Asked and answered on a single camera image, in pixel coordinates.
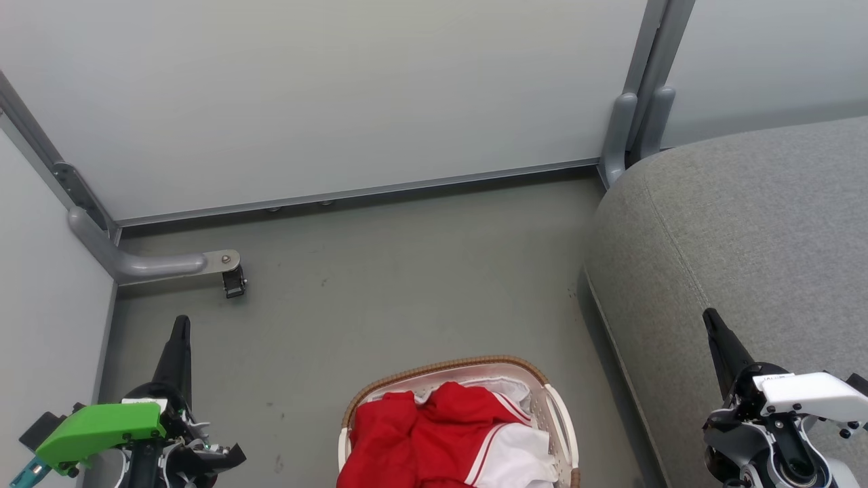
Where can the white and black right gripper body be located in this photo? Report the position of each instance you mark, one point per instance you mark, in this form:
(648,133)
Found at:
(807,393)

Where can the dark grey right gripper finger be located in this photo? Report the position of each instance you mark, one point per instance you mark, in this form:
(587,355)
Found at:
(727,352)

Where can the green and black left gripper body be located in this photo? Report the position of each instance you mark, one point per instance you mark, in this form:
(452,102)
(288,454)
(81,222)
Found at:
(102,427)

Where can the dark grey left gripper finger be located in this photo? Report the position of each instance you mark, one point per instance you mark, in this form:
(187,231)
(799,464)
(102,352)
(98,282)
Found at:
(178,359)

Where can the red and white garment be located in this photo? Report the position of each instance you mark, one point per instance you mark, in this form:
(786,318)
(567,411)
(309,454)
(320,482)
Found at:
(434,440)

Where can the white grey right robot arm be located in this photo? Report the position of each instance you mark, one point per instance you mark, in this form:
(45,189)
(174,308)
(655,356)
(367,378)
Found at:
(780,461)

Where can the grey fabric sofa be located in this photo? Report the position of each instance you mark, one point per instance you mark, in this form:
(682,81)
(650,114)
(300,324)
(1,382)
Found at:
(746,237)

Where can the black caster wheel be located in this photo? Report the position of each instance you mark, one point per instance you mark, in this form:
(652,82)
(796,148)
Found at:
(234,281)

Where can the grey partition foot bar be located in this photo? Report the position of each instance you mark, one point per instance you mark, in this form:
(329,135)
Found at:
(135,264)

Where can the white laundry basket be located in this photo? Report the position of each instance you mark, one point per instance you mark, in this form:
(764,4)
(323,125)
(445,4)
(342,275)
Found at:
(559,427)

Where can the grey partition post with hinges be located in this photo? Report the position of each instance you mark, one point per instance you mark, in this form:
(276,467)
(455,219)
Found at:
(61,173)

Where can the grey partition bottom rail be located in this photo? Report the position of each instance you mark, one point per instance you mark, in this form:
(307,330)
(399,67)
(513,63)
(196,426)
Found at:
(352,193)

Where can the grey diagonal frame rail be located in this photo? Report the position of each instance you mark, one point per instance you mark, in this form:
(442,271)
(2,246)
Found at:
(644,102)

